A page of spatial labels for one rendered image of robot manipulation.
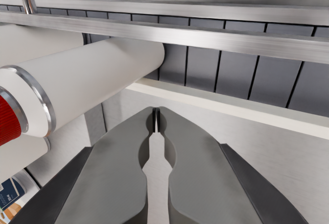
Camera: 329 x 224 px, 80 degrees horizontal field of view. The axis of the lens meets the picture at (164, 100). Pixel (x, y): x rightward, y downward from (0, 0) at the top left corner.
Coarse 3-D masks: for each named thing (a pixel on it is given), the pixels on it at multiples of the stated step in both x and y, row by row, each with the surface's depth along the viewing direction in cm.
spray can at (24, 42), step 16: (0, 32) 21; (16, 32) 22; (32, 32) 23; (48, 32) 25; (64, 32) 27; (80, 32) 29; (0, 48) 20; (16, 48) 22; (32, 48) 23; (48, 48) 25; (64, 48) 27; (0, 64) 21
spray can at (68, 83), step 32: (32, 64) 12; (64, 64) 14; (96, 64) 15; (128, 64) 18; (160, 64) 24; (0, 96) 11; (32, 96) 11; (64, 96) 13; (96, 96) 15; (0, 128) 11; (32, 128) 12
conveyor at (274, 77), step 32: (288, 32) 18; (320, 32) 17; (192, 64) 24; (224, 64) 22; (256, 64) 21; (288, 64) 19; (320, 64) 18; (256, 96) 22; (288, 96) 20; (320, 96) 19
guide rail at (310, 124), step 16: (144, 80) 25; (160, 96) 23; (176, 96) 22; (192, 96) 21; (208, 96) 21; (224, 96) 21; (224, 112) 20; (240, 112) 20; (256, 112) 19; (272, 112) 19; (288, 112) 19; (304, 112) 19; (288, 128) 18; (304, 128) 18; (320, 128) 17
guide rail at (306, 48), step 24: (24, 24) 22; (48, 24) 20; (72, 24) 19; (96, 24) 17; (120, 24) 16; (144, 24) 15; (216, 48) 13; (240, 48) 13; (264, 48) 12; (288, 48) 12; (312, 48) 11
